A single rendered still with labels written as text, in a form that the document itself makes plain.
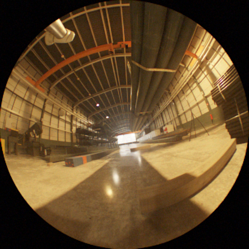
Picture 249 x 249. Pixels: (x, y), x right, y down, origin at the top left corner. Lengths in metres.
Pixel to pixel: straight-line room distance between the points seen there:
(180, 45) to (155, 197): 1.09
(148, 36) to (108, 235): 1.12
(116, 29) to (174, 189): 9.94
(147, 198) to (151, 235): 0.16
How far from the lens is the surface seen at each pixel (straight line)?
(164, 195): 0.38
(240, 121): 1.27
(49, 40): 1.04
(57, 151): 2.76
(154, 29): 0.77
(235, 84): 1.43
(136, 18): 0.87
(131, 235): 0.37
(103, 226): 0.42
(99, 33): 9.79
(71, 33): 0.95
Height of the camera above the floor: 0.33
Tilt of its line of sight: 14 degrees up
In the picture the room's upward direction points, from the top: 9 degrees counter-clockwise
